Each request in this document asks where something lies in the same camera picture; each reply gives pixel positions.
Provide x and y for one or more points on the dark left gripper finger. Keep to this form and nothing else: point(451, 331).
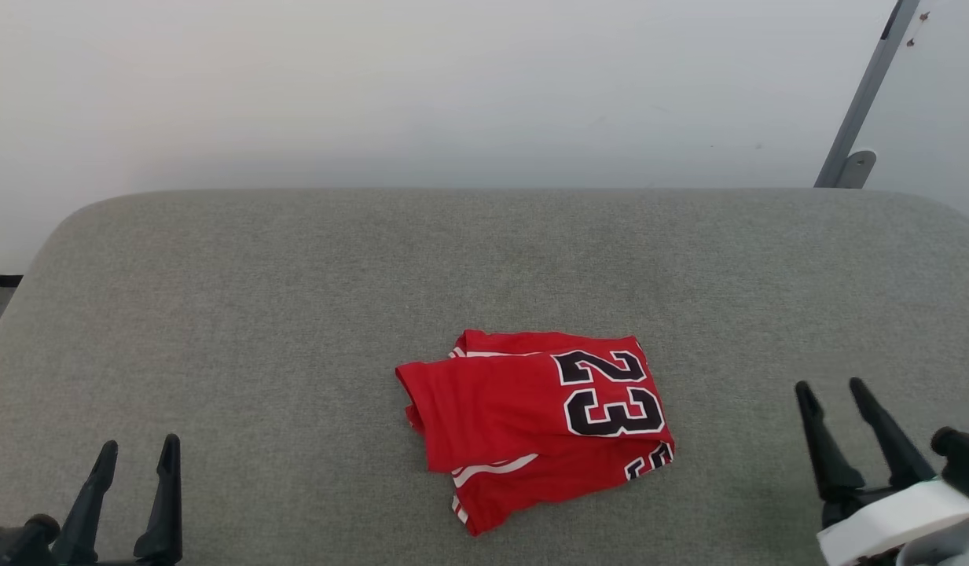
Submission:
point(87, 519)
point(166, 519)

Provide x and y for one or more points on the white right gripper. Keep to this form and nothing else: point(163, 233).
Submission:
point(885, 527)

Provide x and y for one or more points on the red basketball jersey number 23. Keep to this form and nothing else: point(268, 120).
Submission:
point(515, 424)

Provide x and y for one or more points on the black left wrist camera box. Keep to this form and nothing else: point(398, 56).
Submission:
point(16, 544)

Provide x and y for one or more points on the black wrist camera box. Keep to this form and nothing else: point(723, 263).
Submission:
point(967, 464)
point(16, 544)

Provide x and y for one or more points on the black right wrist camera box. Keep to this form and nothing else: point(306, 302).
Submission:
point(967, 464)

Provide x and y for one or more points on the grey metal post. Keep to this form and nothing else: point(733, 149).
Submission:
point(865, 102)

